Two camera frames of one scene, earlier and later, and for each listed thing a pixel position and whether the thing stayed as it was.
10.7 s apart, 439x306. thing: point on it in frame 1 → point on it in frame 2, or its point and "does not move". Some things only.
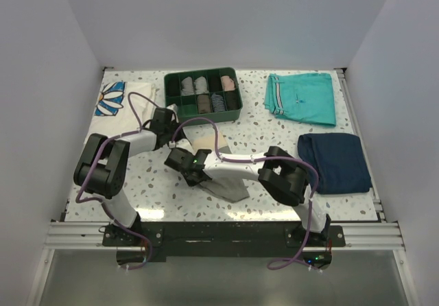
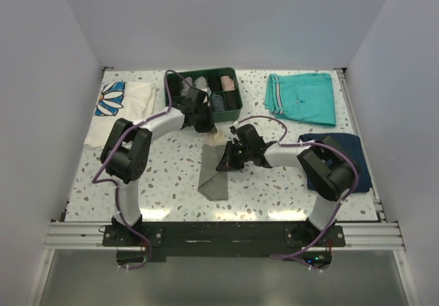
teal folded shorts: [302, 97] does not move
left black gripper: [173, 123] → [209, 126]
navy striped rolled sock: [217, 103] does not move
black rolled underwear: [232, 99] does not move
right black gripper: [191, 182] → [228, 162]
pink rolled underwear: [228, 83] does not move
